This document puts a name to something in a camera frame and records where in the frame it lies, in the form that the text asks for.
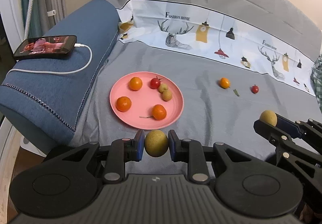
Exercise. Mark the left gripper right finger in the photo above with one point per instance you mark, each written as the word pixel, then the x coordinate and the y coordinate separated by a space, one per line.
pixel 192 153

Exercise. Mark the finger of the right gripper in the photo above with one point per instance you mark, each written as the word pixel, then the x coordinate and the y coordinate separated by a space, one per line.
pixel 291 128
pixel 271 133

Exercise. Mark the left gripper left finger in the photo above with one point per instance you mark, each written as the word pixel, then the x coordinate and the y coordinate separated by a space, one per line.
pixel 119 153

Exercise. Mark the yellow-green longan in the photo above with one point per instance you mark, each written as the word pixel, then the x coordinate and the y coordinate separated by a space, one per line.
pixel 269 117

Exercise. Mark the small green longan front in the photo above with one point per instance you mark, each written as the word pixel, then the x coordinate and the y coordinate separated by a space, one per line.
pixel 156 143

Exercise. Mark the orange tangerine with stem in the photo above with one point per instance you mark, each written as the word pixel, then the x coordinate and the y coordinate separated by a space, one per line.
pixel 157 112

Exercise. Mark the red cherry tomato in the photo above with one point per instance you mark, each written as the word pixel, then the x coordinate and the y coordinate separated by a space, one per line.
pixel 155 82
pixel 254 89

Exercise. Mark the pink round plate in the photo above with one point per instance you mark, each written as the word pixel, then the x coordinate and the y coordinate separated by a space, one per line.
pixel 139 115

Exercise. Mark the green plaid cloth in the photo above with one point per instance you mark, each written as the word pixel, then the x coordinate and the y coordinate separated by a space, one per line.
pixel 316 77

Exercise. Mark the blue sofa armrest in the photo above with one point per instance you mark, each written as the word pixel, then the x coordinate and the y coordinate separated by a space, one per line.
pixel 44 98

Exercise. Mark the black smartphone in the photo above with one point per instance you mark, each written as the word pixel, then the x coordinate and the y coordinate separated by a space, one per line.
pixel 45 47

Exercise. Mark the white round door frame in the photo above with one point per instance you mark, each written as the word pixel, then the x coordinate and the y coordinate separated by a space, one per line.
pixel 12 18

